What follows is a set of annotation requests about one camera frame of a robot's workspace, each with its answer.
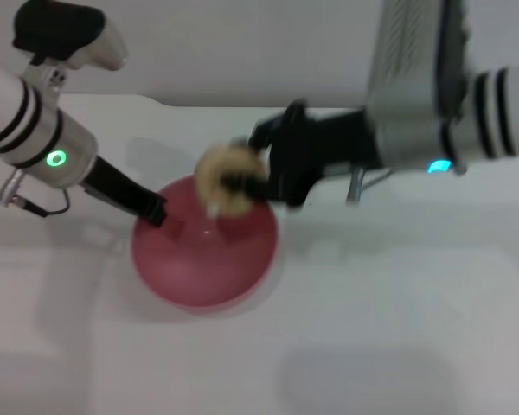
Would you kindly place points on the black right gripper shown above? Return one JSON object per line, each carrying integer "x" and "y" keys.
{"x": 320, "y": 147}

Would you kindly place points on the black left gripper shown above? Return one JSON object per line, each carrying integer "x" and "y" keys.
{"x": 121, "y": 190}

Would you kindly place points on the beige egg yolk pastry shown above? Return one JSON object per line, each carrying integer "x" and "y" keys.
{"x": 218, "y": 173}

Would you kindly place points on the pink plastic bowl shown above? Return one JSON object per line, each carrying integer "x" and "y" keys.
{"x": 203, "y": 268}

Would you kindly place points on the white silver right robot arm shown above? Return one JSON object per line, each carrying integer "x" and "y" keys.
{"x": 480, "y": 125}

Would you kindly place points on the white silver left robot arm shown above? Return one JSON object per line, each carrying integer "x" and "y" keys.
{"x": 30, "y": 125}

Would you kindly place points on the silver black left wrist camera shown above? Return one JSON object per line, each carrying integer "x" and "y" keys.
{"x": 65, "y": 32}

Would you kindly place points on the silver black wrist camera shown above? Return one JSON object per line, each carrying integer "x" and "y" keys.
{"x": 65, "y": 32}
{"x": 415, "y": 47}

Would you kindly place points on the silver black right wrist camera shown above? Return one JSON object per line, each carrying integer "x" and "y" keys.
{"x": 415, "y": 47}

